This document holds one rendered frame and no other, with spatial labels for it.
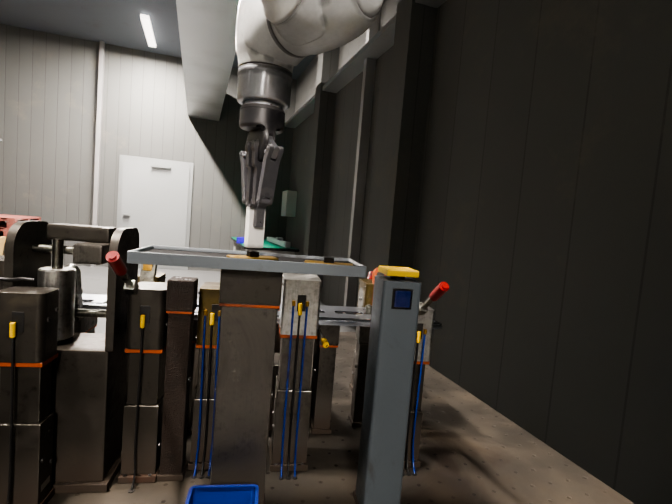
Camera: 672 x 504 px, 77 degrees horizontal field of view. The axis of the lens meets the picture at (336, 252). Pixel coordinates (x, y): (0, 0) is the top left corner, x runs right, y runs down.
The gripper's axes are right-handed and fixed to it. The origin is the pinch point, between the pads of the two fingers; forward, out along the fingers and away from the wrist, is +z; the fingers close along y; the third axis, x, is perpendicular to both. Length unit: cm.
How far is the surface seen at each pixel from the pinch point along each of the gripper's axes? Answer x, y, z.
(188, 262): 11.7, -2.8, 5.9
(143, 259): 17.5, -0.1, 5.9
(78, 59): -10, 866, -259
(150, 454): 11.7, 15.5, 45.9
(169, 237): -173, 814, 56
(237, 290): 3.7, -3.3, 10.3
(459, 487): -43, -15, 51
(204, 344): 2.8, 14.6, 24.6
